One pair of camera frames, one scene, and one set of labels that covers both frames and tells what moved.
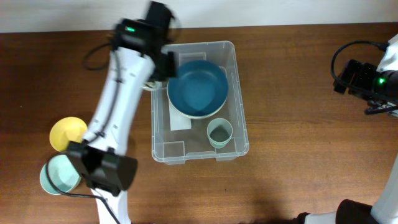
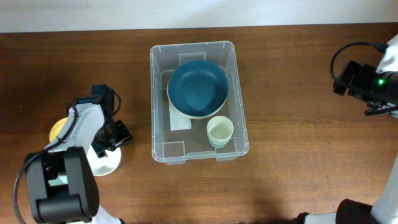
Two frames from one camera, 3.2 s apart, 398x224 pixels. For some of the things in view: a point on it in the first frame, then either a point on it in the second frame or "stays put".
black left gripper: (170, 69) -> (124, 135)
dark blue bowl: (200, 89) stays put
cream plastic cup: (152, 85) -> (220, 128)
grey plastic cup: (219, 132) stays put
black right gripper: (364, 72) stays put
